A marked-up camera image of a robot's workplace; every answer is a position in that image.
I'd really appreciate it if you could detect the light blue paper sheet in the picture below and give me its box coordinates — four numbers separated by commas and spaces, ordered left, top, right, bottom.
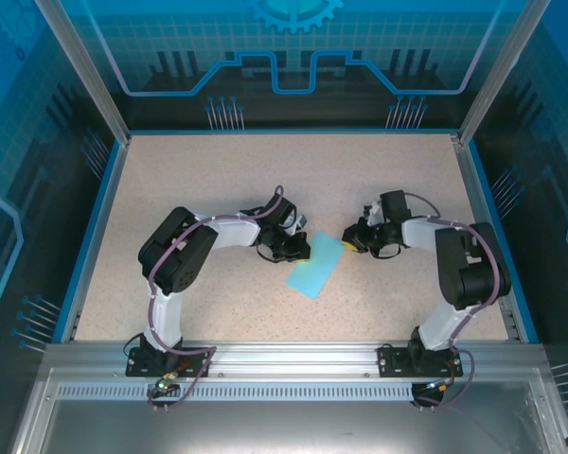
286, 231, 346, 301

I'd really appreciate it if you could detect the metal tray panel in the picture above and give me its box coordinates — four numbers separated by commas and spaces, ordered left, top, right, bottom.
9, 368, 568, 454

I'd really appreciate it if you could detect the thin black right wrist wire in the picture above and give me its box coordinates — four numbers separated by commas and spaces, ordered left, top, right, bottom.
368, 240, 403, 260

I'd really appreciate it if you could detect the thin black wrist wire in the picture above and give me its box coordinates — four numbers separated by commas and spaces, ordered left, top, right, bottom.
368, 240, 403, 260
257, 243, 290, 265

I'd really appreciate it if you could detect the thin black left wrist wire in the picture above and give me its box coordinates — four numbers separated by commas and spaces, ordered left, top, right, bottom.
257, 243, 290, 265

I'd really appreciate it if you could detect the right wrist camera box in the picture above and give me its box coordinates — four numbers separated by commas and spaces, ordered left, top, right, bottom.
364, 201, 385, 227

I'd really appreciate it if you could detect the aluminium mounting rail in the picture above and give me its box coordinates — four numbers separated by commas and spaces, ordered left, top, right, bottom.
44, 340, 548, 382

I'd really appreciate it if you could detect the blue aluminium side frame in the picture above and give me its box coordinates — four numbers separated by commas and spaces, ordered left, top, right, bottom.
452, 133, 541, 344
51, 134, 133, 344

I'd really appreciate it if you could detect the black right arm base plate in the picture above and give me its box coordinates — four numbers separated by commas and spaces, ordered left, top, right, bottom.
377, 343, 465, 378

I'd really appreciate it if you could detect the slotted grey cable duct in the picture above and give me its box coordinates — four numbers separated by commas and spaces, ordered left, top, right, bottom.
55, 383, 451, 403

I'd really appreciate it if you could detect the cable connector with green light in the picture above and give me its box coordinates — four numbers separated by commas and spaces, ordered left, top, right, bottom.
424, 375, 458, 393
151, 371, 180, 394

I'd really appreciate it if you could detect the aluminium corner post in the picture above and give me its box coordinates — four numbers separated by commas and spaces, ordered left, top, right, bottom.
456, 0, 553, 146
31, 0, 133, 146

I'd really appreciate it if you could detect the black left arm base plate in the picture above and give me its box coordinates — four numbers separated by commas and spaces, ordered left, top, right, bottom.
125, 347, 213, 378

